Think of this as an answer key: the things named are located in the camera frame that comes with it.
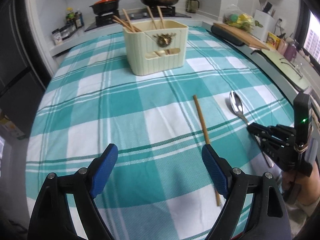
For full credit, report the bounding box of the black spice rack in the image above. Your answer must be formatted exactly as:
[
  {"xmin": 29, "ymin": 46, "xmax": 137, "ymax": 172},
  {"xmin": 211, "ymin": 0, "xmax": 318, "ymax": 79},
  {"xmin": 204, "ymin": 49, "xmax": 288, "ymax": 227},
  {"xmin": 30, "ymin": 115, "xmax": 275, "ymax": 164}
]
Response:
[{"xmin": 59, "ymin": 23, "xmax": 76, "ymax": 40}]

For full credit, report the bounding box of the light green silicone mat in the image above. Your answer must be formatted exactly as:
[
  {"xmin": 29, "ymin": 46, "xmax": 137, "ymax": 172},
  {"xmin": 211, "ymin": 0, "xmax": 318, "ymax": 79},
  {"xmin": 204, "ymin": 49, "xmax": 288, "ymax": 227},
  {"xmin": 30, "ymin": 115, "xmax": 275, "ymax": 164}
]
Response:
[{"xmin": 261, "ymin": 49, "xmax": 310, "ymax": 91}]

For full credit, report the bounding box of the bamboo chopstick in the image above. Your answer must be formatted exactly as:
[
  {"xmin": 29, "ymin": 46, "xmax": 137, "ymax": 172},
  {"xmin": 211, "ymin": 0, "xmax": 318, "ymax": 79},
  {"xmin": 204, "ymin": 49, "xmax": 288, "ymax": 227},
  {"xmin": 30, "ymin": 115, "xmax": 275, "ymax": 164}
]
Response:
[
  {"xmin": 112, "ymin": 15, "xmax": 141, "ymax": 33},
  {"xmin": 146, "ymin": 6, "xmax": 157, "ymax": 29},
  {"xmin": 193, "ymin": 95, "xmax": 221, "ymax": 206},
  {"xmin": 122, "ymin": 9, "xmax": 136, "ymax": 33},
  {"xmin": 113, "ymin": 18, "xmax": 132, "ymax": 32},
  {"xmin": 157, "ymin": 6, "xmax": 165, "ymax": 29}
]

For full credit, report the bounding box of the sauce bottle yellow cap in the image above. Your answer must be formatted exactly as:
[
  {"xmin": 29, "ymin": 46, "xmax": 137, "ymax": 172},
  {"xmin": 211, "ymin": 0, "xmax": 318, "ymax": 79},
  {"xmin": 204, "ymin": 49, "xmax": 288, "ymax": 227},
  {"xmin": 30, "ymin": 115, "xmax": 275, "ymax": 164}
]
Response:
[{"xmin": 66, "ymin": 7, "xmax": 75, "ymax": 24}]

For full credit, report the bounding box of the black pot orange lid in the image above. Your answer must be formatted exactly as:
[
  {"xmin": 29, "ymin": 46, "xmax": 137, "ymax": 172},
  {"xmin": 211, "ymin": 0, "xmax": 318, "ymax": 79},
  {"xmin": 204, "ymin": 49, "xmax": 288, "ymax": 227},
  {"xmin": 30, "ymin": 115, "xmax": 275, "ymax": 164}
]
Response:
[{"xmin": 90, "ymin": 0, "xmax": 120, "ymax": 16}]

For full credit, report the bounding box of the bamboo chopstick in holder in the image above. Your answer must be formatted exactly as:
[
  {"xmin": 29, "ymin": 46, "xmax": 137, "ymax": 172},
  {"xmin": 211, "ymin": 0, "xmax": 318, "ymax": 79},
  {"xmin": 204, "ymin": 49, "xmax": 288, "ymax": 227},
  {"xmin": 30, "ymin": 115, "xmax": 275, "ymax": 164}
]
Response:
[{"xmin": 157, "ymin": 6, "xmax": 165, "ymax": 29}]

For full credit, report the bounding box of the teal white plaid tablecloth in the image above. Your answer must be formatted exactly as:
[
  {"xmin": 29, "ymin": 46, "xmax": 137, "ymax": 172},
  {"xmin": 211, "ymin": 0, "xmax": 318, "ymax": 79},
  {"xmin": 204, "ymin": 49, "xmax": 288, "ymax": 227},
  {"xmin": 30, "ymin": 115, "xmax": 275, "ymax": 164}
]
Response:
[{"xmin": 25, "ymin": 27, "xmax": 293, "ymax": 239}]

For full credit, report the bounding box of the cream utensil holder box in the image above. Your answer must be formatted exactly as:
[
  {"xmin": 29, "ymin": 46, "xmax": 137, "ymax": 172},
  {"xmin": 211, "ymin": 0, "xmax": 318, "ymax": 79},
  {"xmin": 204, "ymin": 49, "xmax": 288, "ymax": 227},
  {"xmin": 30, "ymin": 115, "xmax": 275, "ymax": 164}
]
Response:
[{"xmin": 123, "ymin": 20, "xmax": 189, "ymax": 76}]

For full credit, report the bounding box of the wooden cutting board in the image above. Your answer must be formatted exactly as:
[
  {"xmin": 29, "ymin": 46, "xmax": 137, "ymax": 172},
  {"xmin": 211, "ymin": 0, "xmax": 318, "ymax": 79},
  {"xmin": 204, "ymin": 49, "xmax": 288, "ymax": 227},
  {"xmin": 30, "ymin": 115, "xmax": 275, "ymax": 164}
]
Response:
[{"xmin": 213, "ymin": 23, "xmax": 269, "ymax": 50}]

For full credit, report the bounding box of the black gas stove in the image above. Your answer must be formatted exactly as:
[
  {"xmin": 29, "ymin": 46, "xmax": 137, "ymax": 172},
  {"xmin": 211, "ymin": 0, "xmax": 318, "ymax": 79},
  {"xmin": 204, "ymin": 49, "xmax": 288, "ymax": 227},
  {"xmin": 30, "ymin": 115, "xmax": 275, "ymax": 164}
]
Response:
[{"xmin": 85, "ymin": 7, "xmax": 191, "ymax": 32}]

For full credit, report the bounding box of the black padded board base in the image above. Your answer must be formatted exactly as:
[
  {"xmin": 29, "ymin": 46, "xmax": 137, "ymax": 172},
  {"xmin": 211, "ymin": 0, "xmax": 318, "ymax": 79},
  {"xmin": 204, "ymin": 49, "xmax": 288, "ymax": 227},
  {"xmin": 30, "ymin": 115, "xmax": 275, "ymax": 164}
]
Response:
[{"xmin": 210, "ymin": 25, "xmax": 245, "ymax": 46}]

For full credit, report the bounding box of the steel spoon oval bowl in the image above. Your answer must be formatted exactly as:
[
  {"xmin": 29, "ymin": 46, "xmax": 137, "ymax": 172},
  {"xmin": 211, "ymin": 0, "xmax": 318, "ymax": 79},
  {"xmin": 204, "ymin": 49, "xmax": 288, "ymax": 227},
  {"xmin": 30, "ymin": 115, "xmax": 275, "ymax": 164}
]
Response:
[{"xmin": 229, "ymin": 90, "xmax": 274, "ymax": 168}]

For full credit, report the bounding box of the purple cup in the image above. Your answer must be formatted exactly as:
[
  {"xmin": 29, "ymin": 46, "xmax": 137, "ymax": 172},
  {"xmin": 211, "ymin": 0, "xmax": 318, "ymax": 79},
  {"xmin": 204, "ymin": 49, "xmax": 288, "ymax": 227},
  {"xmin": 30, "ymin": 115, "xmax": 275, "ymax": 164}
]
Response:
[{"xmin": 284, "ymin": 43, "xmax": 297, "ymax": 62}]

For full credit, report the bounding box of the white knife holder box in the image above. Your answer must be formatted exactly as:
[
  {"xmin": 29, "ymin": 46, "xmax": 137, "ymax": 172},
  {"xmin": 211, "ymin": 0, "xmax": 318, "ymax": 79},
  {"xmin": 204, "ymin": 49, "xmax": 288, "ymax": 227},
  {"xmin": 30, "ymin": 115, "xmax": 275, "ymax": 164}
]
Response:
[{"xmin": 251, "ymin": 9, "xmax": 276, "ymax": 42}]

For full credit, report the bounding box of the steel spoon round bowl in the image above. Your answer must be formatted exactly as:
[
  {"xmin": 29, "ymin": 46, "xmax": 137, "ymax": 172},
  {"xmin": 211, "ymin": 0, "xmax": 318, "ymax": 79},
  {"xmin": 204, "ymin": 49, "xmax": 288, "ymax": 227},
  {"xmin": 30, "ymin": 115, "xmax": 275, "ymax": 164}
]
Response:
[{"xmin": 154, "ymin": 49, "xmax": 171, "ymax": 57}]

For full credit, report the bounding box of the plastic bag of sponges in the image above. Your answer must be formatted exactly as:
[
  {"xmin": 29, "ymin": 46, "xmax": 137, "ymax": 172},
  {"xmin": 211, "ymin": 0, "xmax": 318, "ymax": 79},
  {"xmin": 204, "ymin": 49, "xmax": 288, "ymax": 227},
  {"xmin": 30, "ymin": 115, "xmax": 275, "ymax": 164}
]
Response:
[{"xmin": 223, "ymin": 4, "xmax": 254, "ymax": 33}]

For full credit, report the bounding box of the person's right hand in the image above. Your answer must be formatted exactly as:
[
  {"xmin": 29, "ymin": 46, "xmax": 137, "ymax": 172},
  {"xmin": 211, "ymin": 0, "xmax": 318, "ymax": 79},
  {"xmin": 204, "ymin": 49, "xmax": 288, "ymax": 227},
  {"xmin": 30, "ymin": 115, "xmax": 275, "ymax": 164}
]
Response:
[{"xmin": 282, "ymin": 162, "xmax": 319, "ymax": 206}]

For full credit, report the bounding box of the dark glass kettle jug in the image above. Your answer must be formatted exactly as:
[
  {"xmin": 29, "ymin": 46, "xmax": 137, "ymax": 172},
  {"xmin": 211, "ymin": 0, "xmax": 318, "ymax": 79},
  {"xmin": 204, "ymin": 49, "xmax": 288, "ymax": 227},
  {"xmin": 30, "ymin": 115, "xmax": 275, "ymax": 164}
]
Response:
[{"xmin": 185, "ymin": 0, "xmax": 200, "ymax": 14}]

